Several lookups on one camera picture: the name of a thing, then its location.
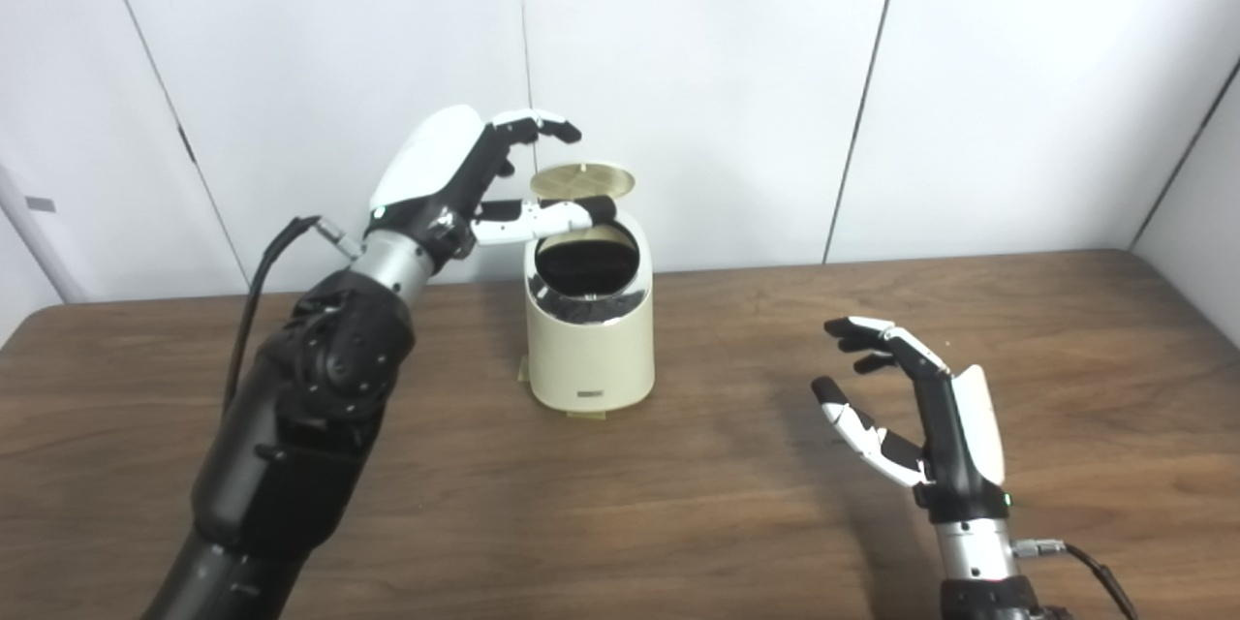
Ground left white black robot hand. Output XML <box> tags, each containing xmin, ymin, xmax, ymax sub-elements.
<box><xmin>366</xmin><ymin>105</ymin><xmax>618</xmax><ymax>272</ymax></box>

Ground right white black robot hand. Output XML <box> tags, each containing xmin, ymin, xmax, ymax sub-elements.
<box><xmin>811</xmin><ymin>316</ymin><xmax>1010</xmax><ymax>522</ymax></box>

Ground cream-colored lidded bin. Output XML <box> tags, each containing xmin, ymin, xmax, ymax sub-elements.
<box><xmin>524</xmin><ymin>162</ymin><xmax>656</xmax><ymax>414</ymax></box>

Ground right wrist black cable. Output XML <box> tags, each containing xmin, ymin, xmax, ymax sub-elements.
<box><xmin>1012</xmin><ymin>538</ymin><xmax>1139</xmax><ymax>620</ymax></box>

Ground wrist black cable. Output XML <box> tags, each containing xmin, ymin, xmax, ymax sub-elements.
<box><xmin>1012</xmin><ymin>538</ymin><xmax>1139</xmax><ymax>620</ymax></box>
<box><xmin>221</xmin><ymin>216</ymin><xmax>364</xmax><ymax>418</ymax></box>

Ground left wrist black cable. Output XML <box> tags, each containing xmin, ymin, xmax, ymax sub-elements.
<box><xmin>221</xmin><ymin>216</ymin><xmax>364</xmax><ymax>418</ymax></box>

